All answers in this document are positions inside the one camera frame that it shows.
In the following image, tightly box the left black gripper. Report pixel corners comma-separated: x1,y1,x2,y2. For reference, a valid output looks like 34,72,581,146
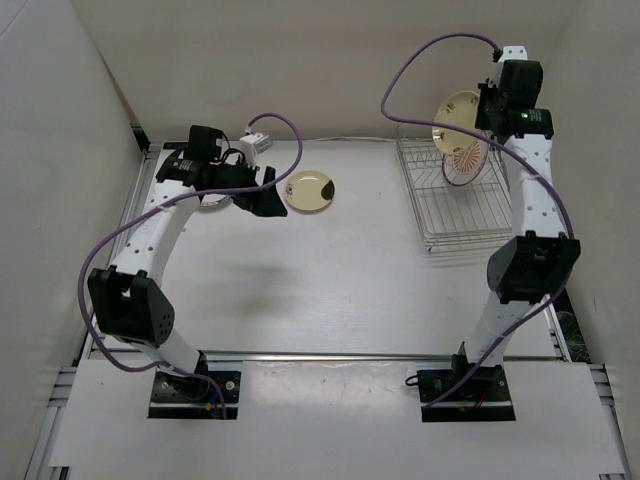
210,155,287,218

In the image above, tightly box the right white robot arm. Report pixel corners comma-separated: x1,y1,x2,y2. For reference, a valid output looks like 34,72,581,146
449,59,581,400

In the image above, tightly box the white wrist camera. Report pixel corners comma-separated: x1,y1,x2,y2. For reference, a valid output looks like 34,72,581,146
488,45,528,91
238,132,273,164

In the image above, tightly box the cream plate black spot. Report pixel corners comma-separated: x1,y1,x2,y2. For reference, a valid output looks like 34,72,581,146
283,170,335,213

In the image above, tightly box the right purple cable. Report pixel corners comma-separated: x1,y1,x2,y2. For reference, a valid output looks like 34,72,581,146
380,32,576,411

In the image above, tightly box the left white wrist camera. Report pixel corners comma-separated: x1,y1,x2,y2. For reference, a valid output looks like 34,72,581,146
238,132,273,164

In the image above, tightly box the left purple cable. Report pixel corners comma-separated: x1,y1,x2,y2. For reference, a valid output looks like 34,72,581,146
78,113,304,420

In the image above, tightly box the metal wire dish rack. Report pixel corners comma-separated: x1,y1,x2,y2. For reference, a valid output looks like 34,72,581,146
396,126,512,252

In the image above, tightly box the orange sunburst plate green rim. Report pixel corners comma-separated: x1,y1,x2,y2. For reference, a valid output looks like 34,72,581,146
441,140,488,187

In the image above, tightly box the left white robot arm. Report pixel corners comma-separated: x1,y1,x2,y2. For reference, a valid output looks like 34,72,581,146
88,125,287,400

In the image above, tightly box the dark blue rimmed plate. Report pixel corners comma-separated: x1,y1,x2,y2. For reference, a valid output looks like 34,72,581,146
198,195,233,213

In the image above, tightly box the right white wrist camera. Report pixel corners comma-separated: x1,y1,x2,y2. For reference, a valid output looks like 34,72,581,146
488,45,528,91

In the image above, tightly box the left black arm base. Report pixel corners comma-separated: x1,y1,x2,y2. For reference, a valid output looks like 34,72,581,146
147,367,242,420

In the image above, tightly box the purple cable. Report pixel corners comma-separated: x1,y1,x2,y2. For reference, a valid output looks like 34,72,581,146
78,113,304,420
380,32,576,411

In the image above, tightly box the cream plate floral print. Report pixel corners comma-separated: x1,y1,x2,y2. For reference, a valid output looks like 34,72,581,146
432,91,480,155

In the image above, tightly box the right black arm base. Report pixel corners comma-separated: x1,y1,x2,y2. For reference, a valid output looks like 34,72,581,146
405,367,516,423

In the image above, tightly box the metal rail bar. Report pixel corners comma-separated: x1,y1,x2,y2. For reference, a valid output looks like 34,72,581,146
89,350,561,362

